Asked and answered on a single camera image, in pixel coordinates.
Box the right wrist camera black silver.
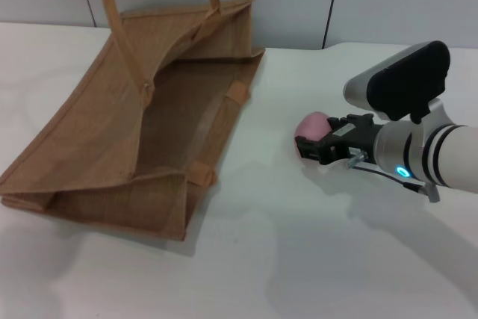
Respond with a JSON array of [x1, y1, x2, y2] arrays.
[[343, 40, 451, 125]]

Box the pink toy peach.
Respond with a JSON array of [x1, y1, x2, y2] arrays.
[[294, 111, 332, 164]]

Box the brown jute handbag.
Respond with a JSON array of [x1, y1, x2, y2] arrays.
[[0, 0, 267, 244]]

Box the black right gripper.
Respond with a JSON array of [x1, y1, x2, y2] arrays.
[[294, 113, 384, 165]]

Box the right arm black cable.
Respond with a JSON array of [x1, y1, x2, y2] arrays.
[[346, 149, 442, 203]]

